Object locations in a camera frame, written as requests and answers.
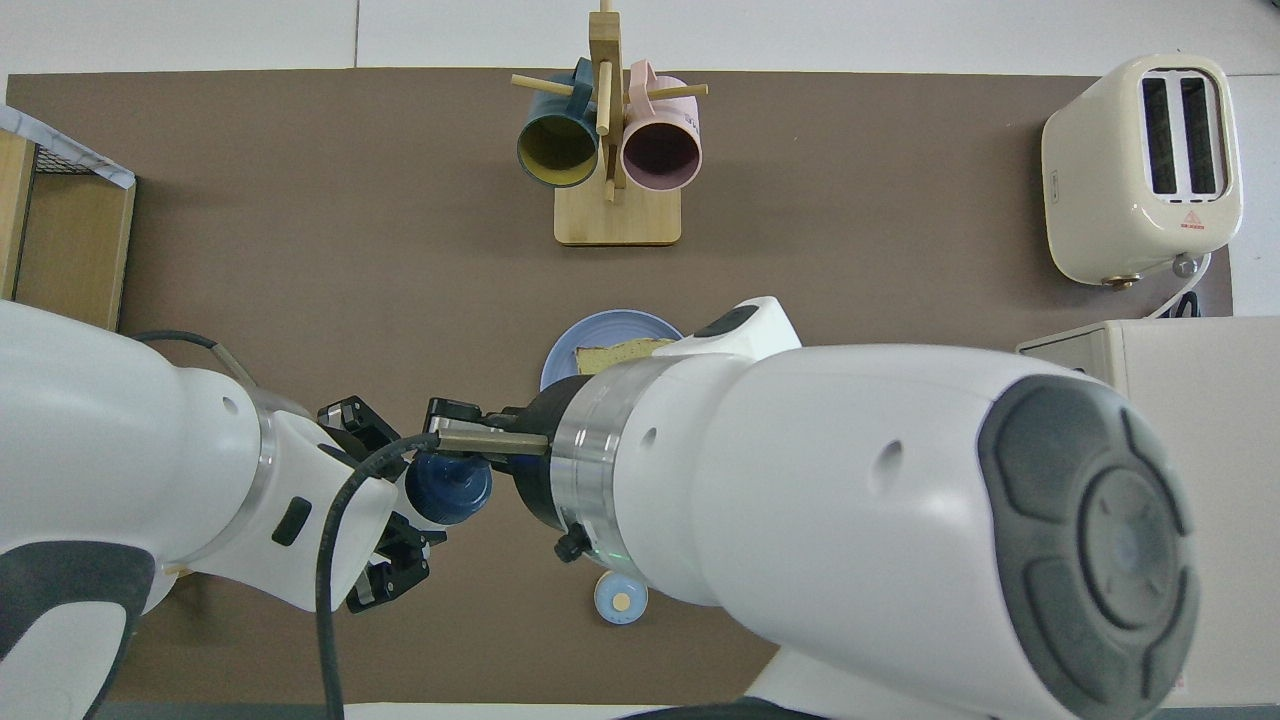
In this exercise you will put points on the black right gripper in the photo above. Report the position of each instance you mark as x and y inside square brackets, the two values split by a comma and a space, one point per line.
[530, 490]

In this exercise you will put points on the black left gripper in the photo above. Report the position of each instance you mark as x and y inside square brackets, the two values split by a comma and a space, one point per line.
[398, 505]

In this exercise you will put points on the translucent blue-capped seasoning bottle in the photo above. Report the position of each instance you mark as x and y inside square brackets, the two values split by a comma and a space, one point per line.
[455, 490]

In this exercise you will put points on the toasted bread slice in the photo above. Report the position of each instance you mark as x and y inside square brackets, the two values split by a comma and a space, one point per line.
[620, 355]

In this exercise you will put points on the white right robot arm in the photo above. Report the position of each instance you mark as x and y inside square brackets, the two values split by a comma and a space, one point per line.
[850, 480]

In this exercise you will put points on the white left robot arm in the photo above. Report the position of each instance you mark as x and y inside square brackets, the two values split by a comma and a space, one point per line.
[100, 430]

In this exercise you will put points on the blue round plate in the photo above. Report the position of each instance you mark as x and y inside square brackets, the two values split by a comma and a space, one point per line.
[600, 330]

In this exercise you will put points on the wooden plate rack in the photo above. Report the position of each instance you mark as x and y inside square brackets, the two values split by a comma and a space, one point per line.
[177, 570]

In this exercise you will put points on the blue service bell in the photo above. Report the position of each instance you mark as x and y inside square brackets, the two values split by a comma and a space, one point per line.
[620, 602]

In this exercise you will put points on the brown table mat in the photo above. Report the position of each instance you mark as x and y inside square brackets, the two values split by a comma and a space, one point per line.
[300, 250]

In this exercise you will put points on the wooden mug rack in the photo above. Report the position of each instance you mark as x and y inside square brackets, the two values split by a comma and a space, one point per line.
[620, 220]

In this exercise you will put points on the teal mug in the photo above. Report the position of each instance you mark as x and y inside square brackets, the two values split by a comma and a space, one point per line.
[555, 150]

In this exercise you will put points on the pink ribbed mug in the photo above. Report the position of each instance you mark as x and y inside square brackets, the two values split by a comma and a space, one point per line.
[660, 155]

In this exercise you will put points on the wooden shelf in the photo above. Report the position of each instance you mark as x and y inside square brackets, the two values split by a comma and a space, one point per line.
[75, 250]

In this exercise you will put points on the cream two-slot toaster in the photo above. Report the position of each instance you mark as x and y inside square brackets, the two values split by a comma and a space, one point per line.
[1100, 170]

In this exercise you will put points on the white toaster oven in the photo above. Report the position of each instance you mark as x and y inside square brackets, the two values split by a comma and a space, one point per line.
[1200, 345]

